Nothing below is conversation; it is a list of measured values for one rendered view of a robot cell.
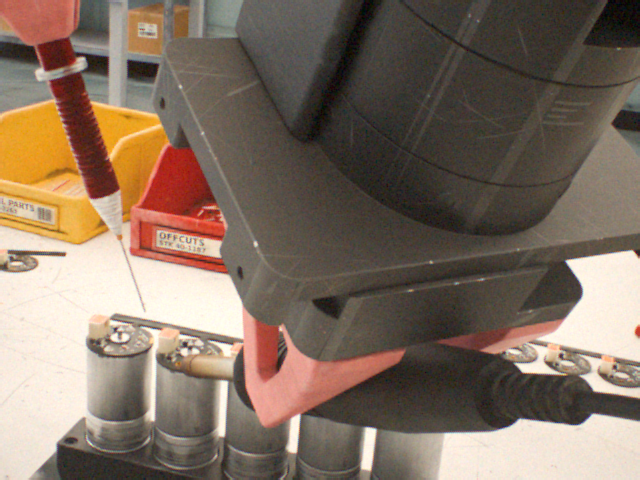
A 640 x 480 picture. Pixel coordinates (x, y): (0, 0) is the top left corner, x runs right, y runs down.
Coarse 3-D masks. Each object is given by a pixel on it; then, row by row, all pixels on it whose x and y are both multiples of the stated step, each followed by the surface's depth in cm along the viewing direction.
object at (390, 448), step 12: (384, 432) 34; (396, 432) 33; (384, 444) 34; (396, 444) 33; (408, 444) 33; (420, 444) 33; (432, 444) 33; (372, 456) 35; (384, 456) 34; (396, 456) 33; (408, 456) 33; (420, 456) 33; (432, 456) 34; (372, 468) 35; (384, 468) 34; (396, 468) 34; (408, 468) 33; (420, 468) 33; (432, 468) 34
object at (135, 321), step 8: (112, 320) 38; (120, 320) 38; (128, 320) 38; (136, 320) 38; (144, 320) 38; (152, 320) 38; (152, 328) 38; (160, 328) 37; (168, 328) 37; (176, 328) 38; (184, 328) 38; (192, 336) 37; (200, 336) 37; (208, 336) 37; (216, 336) 37; (224, 336) 37; (232, 336) 37; (232, 344) 37
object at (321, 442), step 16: (304, 416) 34; (304, 432) 34; (320, 432) 34; (336, 432) 34; (352, 432) 34; (304, 448) 35; (320, 448) 34; (336, 448) 34; (352, 448) 34; (304, 464) 35; (320, 464) 34; (336, 464) 34; (352, 464) 35
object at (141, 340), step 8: (112, 328) 37; (120, 328) 37; (136, 328) 37; (104, 336) 36; (136, 336) 37; (144, 336) 37; (152, 336) 37; (88, 344) 36; (96, 344) 36; (104, 344) 36; (112, 344) 36; (120, 344) 36; (128, 344) 36; (136, 344) 36; (144, 344) 36; (152, 344) 36; (96, 352) 35; (104, 352) 35; (112, 352) 35; (120, 352) 35; (128, 352) 35; (136, 352) 35; (144, 352) 36
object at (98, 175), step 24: (48, 48) 30; (72, 48) 30; (48, 72) 30; (72, 72) 30; (72, 96) 30; (72, 120) 31; (72, 144) 31; (96, 144) 31; (96, 168) 31; (96, 192) 32
